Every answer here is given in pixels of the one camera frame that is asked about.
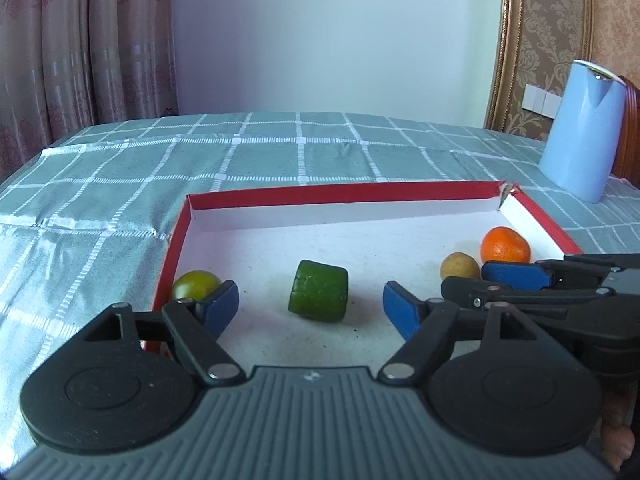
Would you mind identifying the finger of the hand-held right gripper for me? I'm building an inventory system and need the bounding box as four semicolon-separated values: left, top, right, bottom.
481;254;640;292
441;276;618;317

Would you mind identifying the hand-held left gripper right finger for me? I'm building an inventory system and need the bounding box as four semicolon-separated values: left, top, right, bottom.
377;281;551;388

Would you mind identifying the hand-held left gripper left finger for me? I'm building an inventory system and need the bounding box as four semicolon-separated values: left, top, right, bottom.
82;280;246;388

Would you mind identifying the orange tangerine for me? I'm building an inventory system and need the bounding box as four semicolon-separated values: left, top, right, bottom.
480;226;532;265

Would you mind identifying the brown longan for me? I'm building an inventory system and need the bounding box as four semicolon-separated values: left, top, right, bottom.
440;252;482;282

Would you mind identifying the large green tomato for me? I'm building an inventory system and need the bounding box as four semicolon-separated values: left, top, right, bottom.
170;270;223;303

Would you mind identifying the red cardboard box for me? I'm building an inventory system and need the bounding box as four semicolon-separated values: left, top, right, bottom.
141;180;586;368

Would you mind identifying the green cucumber piece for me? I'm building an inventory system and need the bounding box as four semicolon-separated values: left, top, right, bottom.
288;260;349;324

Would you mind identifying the person's right hand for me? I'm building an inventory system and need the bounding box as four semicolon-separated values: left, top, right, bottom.
600;389;637;473

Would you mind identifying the light blue kettle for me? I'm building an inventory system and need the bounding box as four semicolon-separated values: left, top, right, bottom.
539;59;627;204

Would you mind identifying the wooden chair back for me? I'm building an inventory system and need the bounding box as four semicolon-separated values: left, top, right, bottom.
607;76;640;183

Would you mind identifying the pink patterned curtain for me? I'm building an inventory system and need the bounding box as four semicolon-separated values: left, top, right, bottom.
0;0;180;183

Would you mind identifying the white wall switch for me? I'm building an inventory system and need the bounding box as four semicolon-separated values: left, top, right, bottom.
523;84;562;120

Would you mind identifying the gold ornate frame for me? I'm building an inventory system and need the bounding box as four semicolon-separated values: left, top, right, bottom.
484;0;596;133

